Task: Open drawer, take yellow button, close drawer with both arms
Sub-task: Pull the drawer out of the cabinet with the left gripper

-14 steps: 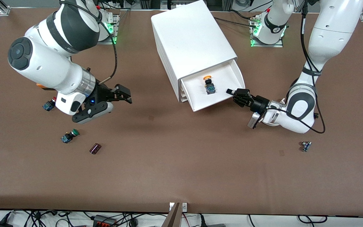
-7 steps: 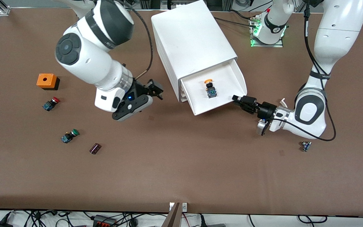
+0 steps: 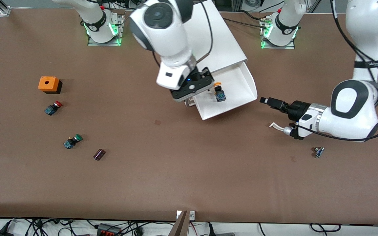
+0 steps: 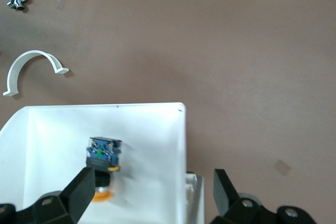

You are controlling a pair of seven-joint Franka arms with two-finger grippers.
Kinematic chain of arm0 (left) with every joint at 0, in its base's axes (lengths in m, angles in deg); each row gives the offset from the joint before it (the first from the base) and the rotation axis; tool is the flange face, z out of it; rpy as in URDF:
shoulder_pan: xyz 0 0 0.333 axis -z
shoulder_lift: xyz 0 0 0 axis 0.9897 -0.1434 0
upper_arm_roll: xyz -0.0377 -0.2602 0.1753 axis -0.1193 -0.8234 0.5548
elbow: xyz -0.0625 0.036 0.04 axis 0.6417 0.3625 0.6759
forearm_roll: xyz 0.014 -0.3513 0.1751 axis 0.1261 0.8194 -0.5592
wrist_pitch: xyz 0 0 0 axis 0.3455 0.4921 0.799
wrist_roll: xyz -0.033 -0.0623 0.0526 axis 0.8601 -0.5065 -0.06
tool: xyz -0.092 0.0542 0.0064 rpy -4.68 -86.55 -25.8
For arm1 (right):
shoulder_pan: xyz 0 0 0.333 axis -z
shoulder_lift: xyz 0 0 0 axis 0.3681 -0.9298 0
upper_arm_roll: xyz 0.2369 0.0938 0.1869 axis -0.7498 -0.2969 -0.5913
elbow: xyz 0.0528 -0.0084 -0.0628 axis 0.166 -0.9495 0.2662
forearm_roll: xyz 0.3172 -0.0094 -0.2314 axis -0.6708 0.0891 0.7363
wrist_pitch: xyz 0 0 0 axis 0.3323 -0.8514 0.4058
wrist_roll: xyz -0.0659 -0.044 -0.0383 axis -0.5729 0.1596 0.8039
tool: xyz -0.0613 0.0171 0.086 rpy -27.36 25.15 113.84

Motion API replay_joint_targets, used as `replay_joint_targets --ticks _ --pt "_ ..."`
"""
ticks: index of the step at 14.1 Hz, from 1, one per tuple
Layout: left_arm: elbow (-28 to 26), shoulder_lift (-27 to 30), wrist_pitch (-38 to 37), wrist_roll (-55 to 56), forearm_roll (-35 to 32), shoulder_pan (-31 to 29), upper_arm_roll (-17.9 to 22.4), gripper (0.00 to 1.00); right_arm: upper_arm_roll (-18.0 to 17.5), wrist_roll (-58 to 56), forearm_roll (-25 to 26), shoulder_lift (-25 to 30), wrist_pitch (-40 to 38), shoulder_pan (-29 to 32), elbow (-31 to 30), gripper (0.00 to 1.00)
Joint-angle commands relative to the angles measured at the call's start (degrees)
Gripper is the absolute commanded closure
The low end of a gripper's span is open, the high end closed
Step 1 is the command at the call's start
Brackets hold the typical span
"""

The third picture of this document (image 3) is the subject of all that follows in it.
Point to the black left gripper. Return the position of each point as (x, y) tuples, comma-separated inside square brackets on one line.
[(296, 108)]

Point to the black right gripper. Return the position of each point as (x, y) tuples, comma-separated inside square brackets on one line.
[(194, 77)]

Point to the yellow push button switch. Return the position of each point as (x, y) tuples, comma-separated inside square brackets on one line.
[(220, 95)]

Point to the white plastic drawer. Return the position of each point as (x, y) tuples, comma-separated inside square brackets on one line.
[(235, 95)]

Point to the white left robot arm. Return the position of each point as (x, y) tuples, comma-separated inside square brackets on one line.
[(353, 108)]

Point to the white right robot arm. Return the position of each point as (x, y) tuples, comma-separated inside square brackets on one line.
[(169, 32)]

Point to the white drawer cabinet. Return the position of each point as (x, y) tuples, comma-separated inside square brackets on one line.
[(221, 39)]

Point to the white curved plastic strip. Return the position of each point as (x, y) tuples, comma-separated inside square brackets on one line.
[(274, 125)]

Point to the small blue electronic component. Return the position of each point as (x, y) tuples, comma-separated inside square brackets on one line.
[(319, 152)]

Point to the dark maroon cylindrical capacitor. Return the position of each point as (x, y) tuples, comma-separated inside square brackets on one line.
[(99, 154)]

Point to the brown angled beam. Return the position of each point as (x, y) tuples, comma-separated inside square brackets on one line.
[(180, 226)]

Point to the black power strip orange switches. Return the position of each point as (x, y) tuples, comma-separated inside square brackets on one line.
[(108, 230)]

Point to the small white bracket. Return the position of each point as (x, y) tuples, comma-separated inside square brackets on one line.
[(178, 214), (192, 214)]

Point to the green push button switch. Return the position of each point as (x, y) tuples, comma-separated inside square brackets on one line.
[(69, 143)]

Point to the red push button switch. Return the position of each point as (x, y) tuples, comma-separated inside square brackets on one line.
[(52, 108)]

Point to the orange button enclosure box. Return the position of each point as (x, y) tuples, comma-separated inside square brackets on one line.
[(48, 84)]

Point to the aluminium frame profile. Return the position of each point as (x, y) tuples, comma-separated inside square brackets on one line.
[(2, 7)]

